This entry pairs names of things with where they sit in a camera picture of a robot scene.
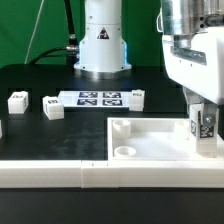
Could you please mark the white square tabletop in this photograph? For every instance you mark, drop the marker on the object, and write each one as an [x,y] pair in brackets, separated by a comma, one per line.
[162,139]

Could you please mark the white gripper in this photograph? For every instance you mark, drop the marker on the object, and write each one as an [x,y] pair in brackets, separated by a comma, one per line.
[200,70]

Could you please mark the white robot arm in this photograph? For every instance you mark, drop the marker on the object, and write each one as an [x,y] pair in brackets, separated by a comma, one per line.
[103,52]

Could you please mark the white L-shaped obstacle fence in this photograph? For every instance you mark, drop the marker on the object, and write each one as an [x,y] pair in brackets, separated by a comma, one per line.
[111,173]

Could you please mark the white marker base plate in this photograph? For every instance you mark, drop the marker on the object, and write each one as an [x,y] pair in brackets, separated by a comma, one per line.
[94,99]

